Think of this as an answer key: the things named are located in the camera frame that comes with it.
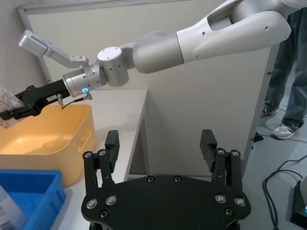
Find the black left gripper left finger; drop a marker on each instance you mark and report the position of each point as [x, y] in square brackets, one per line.
[108, 158]

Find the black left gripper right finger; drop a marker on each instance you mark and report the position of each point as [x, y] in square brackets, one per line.
[211, 153]

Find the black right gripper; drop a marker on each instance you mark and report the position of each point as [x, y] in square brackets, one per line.
[45, 95]

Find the patterned white and red pouch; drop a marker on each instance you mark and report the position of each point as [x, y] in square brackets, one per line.
[8, 100]

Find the yellow plastic bin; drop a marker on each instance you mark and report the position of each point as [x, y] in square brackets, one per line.
[48, 134]

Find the black partition foot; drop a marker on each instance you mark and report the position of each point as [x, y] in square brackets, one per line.
[258, 137]

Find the blue plastic bin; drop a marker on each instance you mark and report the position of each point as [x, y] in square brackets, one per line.
[36, 191]

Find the black box with blue light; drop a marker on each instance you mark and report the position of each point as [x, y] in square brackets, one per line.
[297, 206]

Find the person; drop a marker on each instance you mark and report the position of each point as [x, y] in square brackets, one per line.
[295, 95]

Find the white plastic bottle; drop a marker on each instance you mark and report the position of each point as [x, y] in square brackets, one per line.
[8, 210]

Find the white partition panel grey frame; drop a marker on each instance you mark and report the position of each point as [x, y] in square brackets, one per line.
[192, 107]

